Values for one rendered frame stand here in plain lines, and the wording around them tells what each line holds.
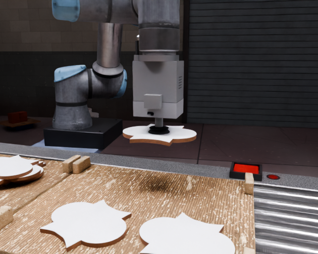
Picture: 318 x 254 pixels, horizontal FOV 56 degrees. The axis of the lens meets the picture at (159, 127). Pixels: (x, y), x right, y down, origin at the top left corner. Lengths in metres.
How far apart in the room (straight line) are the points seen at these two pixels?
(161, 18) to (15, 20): 5.93
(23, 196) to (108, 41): 0.62
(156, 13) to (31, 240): 0.42
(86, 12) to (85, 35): 5.13
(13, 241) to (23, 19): 5.91
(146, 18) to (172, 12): 0.05
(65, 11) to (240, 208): 0.49
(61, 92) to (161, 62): 0.67
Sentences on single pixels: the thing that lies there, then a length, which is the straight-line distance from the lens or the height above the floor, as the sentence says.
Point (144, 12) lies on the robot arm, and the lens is 0.56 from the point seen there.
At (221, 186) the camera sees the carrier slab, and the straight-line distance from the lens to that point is 0.67.
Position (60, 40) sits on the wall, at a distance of 5.96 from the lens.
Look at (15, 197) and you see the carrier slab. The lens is 0.67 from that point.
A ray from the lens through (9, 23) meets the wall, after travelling 6.50.
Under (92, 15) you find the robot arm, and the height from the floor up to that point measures 1.28.
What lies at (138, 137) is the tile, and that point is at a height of 1.06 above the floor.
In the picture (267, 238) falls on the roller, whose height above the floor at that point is 0.92.
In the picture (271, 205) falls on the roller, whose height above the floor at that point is 0.91.
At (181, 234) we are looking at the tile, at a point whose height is 0.94.
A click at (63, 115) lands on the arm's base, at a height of 0.99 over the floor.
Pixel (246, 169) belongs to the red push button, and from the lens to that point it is 0.79.
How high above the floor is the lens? 1.21
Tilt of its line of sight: 14 degrees down
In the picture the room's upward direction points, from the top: straight up
